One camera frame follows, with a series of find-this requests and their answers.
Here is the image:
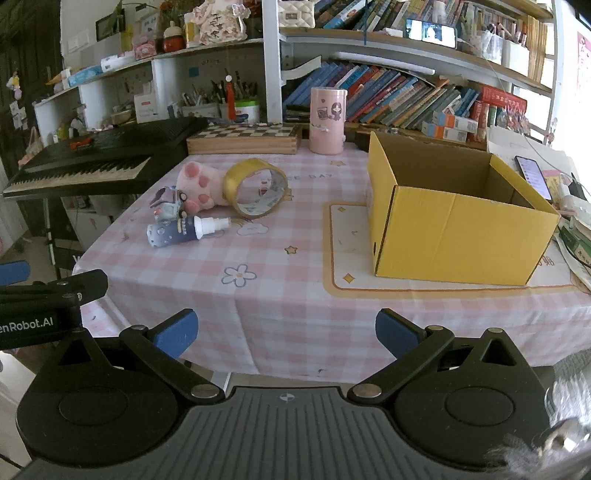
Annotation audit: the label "wooden chess board box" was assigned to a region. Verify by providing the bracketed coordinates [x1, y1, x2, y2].
[186, 124, 303, 156]

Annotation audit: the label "black picture frame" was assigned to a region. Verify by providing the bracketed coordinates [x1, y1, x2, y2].
[95, 14, 121, 40]

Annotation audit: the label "pink hanging bag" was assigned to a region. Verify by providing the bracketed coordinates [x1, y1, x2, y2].
[18, 127, 44, 167]

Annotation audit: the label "white printed paper sheets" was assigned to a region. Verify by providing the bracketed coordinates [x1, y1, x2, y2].
[487, 126, 578, 185]

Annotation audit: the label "green lid jar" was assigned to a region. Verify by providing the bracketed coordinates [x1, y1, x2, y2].
[234, 98, 260, 124]

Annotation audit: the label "short row of colourful books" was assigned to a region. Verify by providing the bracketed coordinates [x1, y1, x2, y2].
[314, 0, 555, 84]

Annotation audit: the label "yellow and white bottle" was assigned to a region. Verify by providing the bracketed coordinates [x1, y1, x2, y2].
[184, 13, 201, 47]

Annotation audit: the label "flat white box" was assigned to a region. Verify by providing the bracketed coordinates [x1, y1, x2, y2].
[100, 53, 134, 72]

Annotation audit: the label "green and white box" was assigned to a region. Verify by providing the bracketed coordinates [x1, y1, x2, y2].
[556, 222, 591, 268]

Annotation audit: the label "white quilted handbag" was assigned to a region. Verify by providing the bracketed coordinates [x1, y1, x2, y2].
[277, 0, 317, 29]

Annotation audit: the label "pink wall poster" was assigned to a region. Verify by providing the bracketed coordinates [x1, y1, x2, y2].
[577, 18, 591, 90]

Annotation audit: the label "blue spray bottle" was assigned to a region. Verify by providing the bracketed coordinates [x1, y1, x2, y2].
[147, 215, 230, 250]

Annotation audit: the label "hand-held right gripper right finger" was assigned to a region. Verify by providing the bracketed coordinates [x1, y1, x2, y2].
[346, 308, 532, 403]

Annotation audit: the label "grey toy car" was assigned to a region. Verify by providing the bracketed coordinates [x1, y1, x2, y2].
[150, 186, 190, 221]

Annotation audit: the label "long row of leaning books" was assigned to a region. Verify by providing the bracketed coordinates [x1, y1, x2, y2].
[283, 62, 483, 132]

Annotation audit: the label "black power adapter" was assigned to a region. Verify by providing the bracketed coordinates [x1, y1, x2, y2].
[569, 173, 591, 201]

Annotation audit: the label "yellow cardboard box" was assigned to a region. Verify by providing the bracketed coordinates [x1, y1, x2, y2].
[367, 130, 561, 287]

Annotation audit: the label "white cabinet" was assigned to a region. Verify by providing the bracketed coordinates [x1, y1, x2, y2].
[62, 194, 141, 250]

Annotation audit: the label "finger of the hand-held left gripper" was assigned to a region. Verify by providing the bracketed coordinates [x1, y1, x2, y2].
[0, 260, 110, 309]

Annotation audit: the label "white box with red label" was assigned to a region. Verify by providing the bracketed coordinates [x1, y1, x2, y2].
[134, 93, 158, 124]

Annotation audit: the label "pink checked tablecloth desktop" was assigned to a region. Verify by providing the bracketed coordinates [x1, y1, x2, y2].
[71, 134, 591, 384]

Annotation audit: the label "shelf phone playing video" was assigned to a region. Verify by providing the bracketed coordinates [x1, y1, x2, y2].
[405, 18, 459, 48]

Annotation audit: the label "smartphone with lit screen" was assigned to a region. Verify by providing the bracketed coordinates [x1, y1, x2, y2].
[515, 155, 553, 201]

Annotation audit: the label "white storage containers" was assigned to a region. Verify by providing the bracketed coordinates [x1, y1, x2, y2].
[475, 30, 532, 77]

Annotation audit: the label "doll in floral dress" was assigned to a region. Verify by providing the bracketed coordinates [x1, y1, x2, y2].
[191, 0, 250, 46]

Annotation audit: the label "white cubby shelf unit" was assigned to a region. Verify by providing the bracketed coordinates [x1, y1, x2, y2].
[34, 39, 269, 134]

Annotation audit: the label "pink cat paw plush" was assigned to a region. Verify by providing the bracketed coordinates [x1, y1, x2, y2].
[178, 160, 232, 214]

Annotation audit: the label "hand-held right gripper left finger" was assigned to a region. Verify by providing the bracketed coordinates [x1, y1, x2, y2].
[58, 308, 227, 403]

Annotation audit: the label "pink cylinder container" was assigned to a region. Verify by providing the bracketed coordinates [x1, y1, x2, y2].
[309, 87, 348, 154]

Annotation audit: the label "pen holder with pens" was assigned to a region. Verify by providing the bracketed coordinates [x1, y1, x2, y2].
[181, 80, 259, 118]

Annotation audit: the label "red round jar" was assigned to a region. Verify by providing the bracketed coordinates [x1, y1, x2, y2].
[163, 21, 186, 52]

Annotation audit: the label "blue tissue pack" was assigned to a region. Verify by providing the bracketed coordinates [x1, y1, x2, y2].
[68, 66, 103, 88]

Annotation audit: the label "gold tape roll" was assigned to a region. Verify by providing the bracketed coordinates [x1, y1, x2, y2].
[223, 158, 289, 220]

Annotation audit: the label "black electronic keyboard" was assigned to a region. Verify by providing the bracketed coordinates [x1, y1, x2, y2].
[2, 116, 209, 199]

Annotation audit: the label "white bookshelf frame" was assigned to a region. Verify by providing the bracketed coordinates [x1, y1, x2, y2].
[262, 0, 561, 139]

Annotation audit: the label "black keyboard stand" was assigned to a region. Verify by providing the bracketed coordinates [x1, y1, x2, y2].
[41, 196, 79, 282]

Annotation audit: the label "orange and white boxes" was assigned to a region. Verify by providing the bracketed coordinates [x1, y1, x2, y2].
[422, 111, 478, 141]

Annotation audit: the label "red book box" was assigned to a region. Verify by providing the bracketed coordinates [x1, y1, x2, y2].
[480, 85, 527, 112]

